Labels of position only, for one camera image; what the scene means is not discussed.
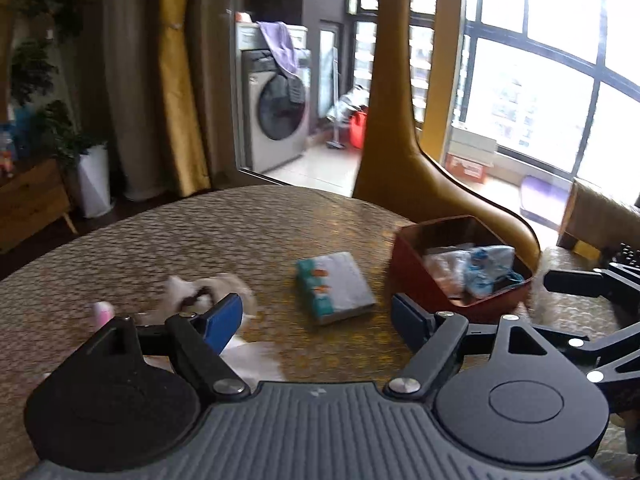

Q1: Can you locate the white bunny plush toy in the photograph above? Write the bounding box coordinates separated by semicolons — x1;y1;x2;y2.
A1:
92;273;260;334

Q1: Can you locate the white mesh cloth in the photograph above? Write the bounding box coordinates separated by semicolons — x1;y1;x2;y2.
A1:
140;336;285;391

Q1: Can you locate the woven pattern cushion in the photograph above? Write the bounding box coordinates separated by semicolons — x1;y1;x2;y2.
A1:
556;178;639;261

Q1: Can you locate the red storage box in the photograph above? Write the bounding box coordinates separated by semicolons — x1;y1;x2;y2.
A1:
390;216;533;323

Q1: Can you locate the blue white packet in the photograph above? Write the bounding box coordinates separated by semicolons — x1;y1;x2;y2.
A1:
464;245;524;300

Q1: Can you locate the purple rolled mat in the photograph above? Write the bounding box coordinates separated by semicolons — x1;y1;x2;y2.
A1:
520;176;572;230

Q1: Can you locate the teal white tissue pack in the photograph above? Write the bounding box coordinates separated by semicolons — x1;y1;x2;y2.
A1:
295;252;376;325

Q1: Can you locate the red white cardboard box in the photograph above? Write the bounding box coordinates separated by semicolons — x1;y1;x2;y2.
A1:
445;154;487;183

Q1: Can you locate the tan leather chair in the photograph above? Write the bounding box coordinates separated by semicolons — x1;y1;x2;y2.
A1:
352;0;540;270

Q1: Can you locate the white plant pot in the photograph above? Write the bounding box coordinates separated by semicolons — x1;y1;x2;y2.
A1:
77;144;113;218

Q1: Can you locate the wooden cabinet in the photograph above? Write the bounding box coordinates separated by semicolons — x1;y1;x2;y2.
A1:
0;158;78;254

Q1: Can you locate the red bucket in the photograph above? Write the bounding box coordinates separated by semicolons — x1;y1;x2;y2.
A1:
349;110;367;150

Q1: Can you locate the silver washing machine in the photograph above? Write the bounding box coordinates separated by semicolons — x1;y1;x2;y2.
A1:
241;49;311;174

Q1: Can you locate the green potted plant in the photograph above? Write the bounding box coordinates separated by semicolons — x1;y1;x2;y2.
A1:
9;0;108;169

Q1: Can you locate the yellow curtain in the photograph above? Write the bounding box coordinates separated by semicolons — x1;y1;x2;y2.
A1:
158;0;210;196

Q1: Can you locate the purple towel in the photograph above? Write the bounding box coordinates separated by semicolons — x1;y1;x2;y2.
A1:
257;22;298;76

